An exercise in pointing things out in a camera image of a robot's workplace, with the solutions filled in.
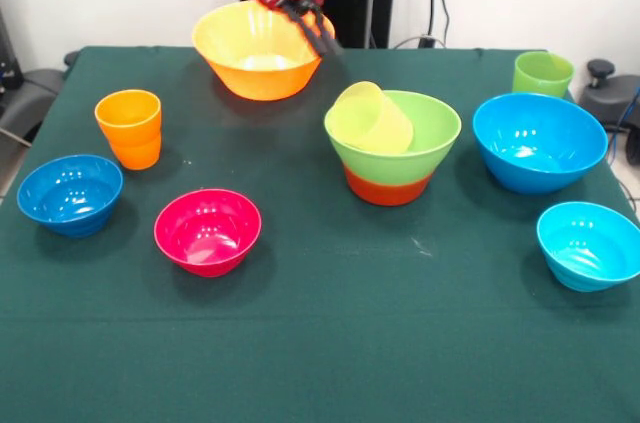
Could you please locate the large yellow-orange bowl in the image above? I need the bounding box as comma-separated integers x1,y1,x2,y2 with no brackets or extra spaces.
191,0,337,102

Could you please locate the yellow cup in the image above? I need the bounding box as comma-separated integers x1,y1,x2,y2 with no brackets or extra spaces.
329,80,415,154

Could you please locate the green bowl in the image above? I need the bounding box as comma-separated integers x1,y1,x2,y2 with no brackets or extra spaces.
323,89,463,187

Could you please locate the red-orange bowl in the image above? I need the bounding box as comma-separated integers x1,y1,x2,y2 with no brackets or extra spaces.
343,165,433,208

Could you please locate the orange cup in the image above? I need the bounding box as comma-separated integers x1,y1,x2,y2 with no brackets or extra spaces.
94,89,163,172

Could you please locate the pink bowl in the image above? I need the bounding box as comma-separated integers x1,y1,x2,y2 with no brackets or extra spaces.
153,188,263,278

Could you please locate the green cup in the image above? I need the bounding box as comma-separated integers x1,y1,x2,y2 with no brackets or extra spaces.
511,50,576,99

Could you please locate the large blue bowl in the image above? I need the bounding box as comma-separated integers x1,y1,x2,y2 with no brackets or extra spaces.
472,92,610,196

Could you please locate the dark green tablecloth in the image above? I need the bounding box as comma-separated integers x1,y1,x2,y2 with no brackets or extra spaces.
0,45,640,423

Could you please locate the grey chair base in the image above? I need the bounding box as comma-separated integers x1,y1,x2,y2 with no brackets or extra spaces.
0,67,67,144

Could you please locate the black chair base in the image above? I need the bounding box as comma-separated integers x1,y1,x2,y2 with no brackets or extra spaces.
578,58,640,167

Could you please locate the small dark blue bowl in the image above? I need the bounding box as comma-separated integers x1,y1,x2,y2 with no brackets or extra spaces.
16,153,125,239

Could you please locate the small light blue bowl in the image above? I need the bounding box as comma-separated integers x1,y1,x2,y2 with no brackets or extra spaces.
536,200,640,294

